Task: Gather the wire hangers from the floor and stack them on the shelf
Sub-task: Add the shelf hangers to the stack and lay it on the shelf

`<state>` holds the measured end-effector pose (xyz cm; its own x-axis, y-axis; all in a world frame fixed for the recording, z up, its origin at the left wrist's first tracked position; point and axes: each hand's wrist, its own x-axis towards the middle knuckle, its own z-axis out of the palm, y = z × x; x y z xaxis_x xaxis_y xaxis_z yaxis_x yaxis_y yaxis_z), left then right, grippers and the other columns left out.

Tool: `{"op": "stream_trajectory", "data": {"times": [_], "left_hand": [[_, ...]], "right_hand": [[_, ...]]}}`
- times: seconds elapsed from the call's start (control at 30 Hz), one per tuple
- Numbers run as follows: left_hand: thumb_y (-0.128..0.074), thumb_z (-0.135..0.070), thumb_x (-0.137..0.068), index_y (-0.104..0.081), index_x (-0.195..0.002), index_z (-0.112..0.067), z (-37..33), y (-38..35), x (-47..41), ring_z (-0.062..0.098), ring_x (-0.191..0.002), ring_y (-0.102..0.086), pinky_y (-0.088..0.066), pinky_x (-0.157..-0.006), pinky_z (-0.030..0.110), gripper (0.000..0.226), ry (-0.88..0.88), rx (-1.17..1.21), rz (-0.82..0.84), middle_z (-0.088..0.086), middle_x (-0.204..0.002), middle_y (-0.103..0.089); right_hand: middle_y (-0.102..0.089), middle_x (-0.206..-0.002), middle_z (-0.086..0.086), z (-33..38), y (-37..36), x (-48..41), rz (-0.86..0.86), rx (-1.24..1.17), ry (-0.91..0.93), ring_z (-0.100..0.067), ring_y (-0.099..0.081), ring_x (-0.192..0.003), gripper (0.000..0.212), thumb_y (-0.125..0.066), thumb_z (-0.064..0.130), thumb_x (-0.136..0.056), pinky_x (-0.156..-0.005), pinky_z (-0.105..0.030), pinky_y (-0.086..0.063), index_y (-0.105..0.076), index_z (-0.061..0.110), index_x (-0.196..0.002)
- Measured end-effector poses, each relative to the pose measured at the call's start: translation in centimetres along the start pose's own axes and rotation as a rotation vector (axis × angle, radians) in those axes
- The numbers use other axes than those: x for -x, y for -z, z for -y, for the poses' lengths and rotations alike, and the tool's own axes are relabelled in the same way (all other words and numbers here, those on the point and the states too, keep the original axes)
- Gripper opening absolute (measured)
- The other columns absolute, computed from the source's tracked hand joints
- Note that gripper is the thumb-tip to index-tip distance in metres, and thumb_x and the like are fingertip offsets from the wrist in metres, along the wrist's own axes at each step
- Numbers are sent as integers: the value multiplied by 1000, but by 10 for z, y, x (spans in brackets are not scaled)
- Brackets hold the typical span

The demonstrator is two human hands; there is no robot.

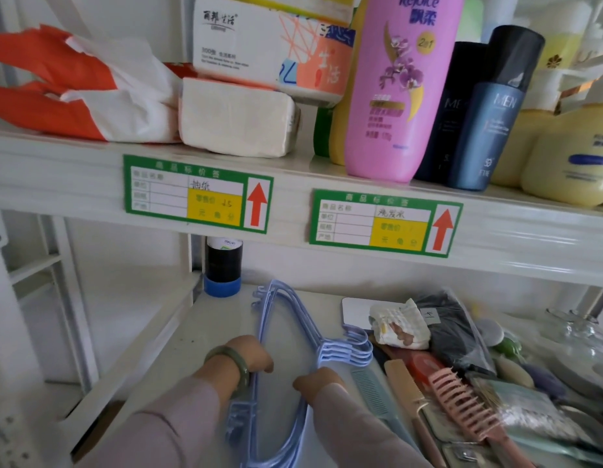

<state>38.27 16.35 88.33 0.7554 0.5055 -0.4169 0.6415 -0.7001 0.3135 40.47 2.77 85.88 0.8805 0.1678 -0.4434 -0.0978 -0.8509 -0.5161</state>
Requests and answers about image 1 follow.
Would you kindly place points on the person's left hand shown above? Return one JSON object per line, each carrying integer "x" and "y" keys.
{"x": 248, "y": 353}

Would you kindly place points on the person's right hand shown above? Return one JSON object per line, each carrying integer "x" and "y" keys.
{"x": 323, "y": 380}

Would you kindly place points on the person's right thumb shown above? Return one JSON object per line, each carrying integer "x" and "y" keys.
{"x": 301, "y": 384}

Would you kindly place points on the person's left thumb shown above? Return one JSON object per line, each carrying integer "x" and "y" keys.
{"x": 265, "y": 363}

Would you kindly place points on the stack of blue clothes hangers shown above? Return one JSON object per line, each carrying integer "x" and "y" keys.
{"x": 301, "y": 336}

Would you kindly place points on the person's left forearm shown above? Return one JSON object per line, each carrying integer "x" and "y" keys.
{"x": 179, "y": 424}

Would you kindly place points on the person's right forearm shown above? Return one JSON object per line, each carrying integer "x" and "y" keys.
{"x": 360, "y": 433}

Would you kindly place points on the grey-green comb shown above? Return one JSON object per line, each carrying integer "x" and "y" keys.
{"x": 377, "y": 397}

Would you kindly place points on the wooden comb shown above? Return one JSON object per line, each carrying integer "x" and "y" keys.
{"x": 404, "y": 389}

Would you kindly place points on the folded white printed cloth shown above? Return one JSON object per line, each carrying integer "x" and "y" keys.
{"x": 401, "y": 328}

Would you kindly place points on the red round item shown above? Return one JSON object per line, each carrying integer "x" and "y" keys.
{"x": 426, "y": 367}

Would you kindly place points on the dark cloth in plastic bag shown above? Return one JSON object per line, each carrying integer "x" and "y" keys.
{"x": 452, "y": 331}

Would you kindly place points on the pink vented hair brush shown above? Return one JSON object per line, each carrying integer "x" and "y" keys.
{"x": 465, "y": 409}

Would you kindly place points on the green price label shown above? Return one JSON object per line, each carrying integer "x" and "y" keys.
{"x": 384, "y": 224}
{"x": 194, "y": 194}

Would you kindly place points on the green and white round item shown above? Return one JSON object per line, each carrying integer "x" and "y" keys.
{"x": 501, "y": 338}

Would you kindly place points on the beige soap bar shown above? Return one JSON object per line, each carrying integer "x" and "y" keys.
{"x": 513, "y": 372}

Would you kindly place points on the teal packaged item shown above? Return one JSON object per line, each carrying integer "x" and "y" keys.
{"x": 530, "y": 409}

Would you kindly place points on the small green bottle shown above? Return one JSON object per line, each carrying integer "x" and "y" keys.
{"x": 323, "y": 133}

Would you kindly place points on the purple soft item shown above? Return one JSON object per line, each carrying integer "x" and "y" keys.
{"x": 545, "y": 380}

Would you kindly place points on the plain white tissue pack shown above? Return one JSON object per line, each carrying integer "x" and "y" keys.
{"x": 233, "y": 119}

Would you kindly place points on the white shelf rack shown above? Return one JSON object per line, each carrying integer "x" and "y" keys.
{"x": 62, "y": 175}

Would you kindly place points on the clear glass ware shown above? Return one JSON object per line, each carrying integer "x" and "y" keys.
{"x": 581, "y": 336}

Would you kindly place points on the black toiletry bottle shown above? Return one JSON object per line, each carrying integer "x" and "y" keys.
{"x": 445, "y": 121}

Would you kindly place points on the pink shampoo bottle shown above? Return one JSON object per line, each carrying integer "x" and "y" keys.
{"x": 399, "y": 92}

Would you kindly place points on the printed white tissue pack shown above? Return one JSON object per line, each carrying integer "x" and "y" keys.
{"x": 267, "y": 43}

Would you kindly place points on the orange rubber gloves packet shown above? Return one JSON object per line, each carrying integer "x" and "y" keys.
{"x": 62, "y": 87}

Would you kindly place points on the cream lotion bottle blue label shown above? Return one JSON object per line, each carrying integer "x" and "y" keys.
{"x": 572, "y": 160}

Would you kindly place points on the pale green bottle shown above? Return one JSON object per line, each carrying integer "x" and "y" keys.
{"x": 471, "y": 19}

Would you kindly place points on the white bottle yellow label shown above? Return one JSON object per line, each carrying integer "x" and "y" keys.
{"x": 557, "y": 48}

